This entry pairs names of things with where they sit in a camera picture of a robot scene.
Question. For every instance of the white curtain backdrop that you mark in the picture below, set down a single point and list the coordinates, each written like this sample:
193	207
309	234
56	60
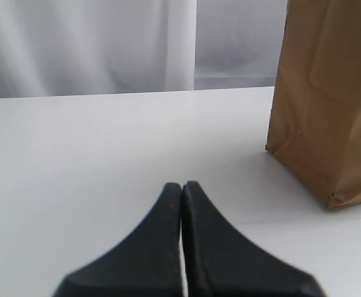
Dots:
50	48

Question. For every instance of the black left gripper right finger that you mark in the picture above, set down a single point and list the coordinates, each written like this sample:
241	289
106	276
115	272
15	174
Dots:
220	261

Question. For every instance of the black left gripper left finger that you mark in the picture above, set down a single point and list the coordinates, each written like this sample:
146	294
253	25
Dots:
146	263

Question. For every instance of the brown paper bag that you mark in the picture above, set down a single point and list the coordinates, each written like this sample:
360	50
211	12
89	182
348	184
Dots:
315	124

